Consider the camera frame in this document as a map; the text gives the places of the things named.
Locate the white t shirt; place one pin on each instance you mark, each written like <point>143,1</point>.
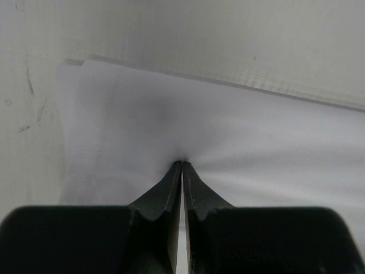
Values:
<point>124,128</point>

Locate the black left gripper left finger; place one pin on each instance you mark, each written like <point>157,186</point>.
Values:
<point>137,238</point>

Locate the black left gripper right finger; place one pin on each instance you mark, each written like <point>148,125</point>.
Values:
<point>222,238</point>

